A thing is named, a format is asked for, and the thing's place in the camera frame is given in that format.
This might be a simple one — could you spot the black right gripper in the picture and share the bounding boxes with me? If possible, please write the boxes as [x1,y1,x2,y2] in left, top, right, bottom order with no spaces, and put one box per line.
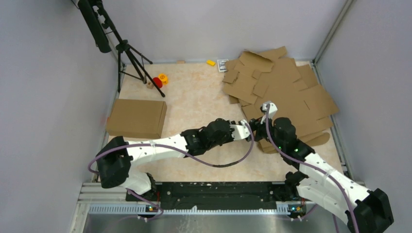
[248,113,284,150]

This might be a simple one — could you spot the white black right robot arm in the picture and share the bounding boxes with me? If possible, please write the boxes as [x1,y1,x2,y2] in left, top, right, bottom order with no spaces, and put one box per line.
[250,117,394,233]

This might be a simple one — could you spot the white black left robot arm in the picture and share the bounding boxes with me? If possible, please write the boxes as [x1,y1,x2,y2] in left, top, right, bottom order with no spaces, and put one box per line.
[96,118,234,201]

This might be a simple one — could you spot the playing card box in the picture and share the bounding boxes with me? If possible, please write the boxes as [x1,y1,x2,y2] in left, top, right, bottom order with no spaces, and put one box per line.
[217,59,229,72]

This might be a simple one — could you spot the folded closed cardboard box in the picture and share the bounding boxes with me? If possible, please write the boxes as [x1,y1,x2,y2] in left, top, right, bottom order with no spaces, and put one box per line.
[106,99,167,139]

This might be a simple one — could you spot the cardboard sheet pile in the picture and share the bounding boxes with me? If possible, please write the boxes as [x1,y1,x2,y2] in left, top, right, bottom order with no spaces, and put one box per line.
[223,46,339,147]

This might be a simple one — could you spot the yellow block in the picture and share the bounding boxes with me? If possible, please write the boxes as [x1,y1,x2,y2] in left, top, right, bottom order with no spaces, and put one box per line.
[206,60,216,67]

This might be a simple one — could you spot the orange round toy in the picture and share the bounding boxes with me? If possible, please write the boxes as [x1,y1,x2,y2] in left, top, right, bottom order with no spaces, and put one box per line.
[158,73,169,85]

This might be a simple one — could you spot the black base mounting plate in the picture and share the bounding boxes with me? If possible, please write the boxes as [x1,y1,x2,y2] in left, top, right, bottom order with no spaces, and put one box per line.
[143,182,309,212]

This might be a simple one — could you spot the red round toy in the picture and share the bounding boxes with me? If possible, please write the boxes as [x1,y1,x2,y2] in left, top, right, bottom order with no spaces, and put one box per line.
[153,77,163,88]

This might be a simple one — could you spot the small wooden cube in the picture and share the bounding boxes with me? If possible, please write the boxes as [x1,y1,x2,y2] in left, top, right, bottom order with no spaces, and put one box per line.
[146,83,154,89]

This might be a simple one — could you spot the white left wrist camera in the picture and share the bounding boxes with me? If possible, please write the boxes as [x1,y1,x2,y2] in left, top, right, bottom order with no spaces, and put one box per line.
[229,119,252,142]

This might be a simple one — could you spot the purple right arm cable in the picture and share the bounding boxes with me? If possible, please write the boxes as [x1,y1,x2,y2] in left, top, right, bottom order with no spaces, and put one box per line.
[264,104,360,233]

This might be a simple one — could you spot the aluminium frame rail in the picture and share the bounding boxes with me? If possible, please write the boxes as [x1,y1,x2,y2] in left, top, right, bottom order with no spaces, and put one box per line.
[69,182,384,233]

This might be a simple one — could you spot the black camera tripod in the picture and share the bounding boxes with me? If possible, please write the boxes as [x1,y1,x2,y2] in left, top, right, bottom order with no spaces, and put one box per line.
[72,0,166,97]

